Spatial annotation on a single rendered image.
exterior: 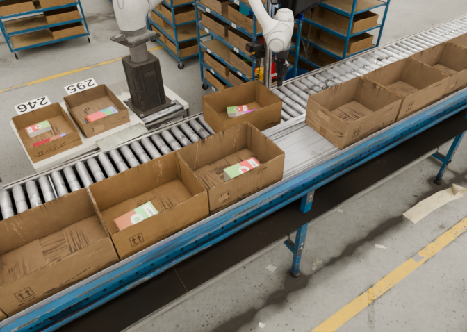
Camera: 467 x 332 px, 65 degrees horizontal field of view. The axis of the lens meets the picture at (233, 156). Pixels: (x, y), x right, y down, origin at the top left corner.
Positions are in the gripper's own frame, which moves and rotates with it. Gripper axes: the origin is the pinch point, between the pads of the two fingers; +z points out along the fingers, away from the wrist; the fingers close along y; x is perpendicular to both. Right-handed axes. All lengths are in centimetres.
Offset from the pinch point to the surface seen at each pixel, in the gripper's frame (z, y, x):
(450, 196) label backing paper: 99, -77, -111
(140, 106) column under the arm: 21, 53, 71
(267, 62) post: 3.4, 27.2, -11.5
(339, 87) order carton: -2.9, -29.0, -18.9
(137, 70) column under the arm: -6, 49, 69
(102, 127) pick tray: 21, 45, 99
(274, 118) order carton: 18.5, -8.9, 9.3
